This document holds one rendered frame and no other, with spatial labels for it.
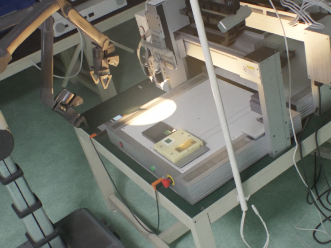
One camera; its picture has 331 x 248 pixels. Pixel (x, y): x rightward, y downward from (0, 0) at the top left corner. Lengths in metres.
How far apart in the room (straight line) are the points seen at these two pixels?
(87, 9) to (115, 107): 1.58
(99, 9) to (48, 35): 1.91
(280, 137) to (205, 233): 0.52
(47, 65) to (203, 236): 1.10
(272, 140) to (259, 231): 0.91
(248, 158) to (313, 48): 0.53
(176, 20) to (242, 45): 0.37
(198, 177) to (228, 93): 0.64
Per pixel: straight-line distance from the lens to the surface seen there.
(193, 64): 3.07
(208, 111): 2.35
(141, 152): 2.20
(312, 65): 2.17
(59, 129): 4.43
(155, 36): 2.25
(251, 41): 2.02
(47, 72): 2.44
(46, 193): 3.72
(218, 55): 2.10
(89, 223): 2.88
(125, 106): 2.82
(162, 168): 2.07
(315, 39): 2.09
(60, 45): 4.17
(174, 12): 2.24
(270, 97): 2.00
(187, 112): 2.39
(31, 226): 2.57
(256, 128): 2.13
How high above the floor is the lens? 2.09
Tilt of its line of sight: 32 degrees down
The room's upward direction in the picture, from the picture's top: 16 degrees counter-clockwise
